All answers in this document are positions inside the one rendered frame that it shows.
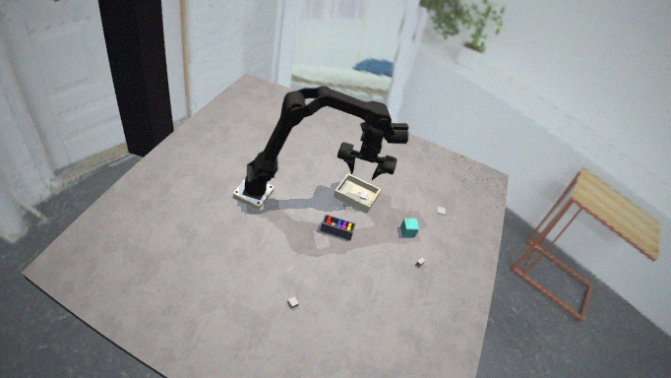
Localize teal cube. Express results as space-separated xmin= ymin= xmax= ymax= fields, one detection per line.
xmin=400 ymin=219 xmax=419 ymax=237

